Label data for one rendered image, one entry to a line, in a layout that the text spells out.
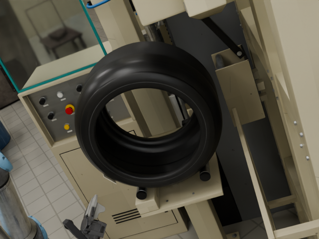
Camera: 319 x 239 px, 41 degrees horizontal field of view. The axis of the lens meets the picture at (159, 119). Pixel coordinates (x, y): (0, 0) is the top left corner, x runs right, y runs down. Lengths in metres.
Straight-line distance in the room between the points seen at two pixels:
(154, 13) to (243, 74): 0.78
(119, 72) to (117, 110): 0.93
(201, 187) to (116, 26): 0.78
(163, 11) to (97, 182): 1.66
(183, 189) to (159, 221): 0.97
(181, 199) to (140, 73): 0.62
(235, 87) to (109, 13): 0.63
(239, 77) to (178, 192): 0.57
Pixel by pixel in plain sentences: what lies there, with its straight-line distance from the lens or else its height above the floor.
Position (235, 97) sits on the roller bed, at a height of 1.05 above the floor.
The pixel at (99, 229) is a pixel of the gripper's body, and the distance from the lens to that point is 1.75.
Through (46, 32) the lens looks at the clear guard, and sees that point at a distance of 2.32.
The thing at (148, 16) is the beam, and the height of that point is 1.66.
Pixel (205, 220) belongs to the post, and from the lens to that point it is 2.43.
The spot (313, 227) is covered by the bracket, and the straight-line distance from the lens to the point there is 1.34.
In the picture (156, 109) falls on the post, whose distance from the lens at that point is 2.02.
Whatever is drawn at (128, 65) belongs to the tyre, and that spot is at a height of 1.46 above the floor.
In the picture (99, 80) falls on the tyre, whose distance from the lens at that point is 1.57.
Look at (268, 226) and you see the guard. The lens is 1.35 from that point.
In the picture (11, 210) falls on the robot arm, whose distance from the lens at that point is 1.85.
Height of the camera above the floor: 1.95
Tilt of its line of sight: 27 degrees down
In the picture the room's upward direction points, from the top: 24 degrees counter-clockwise
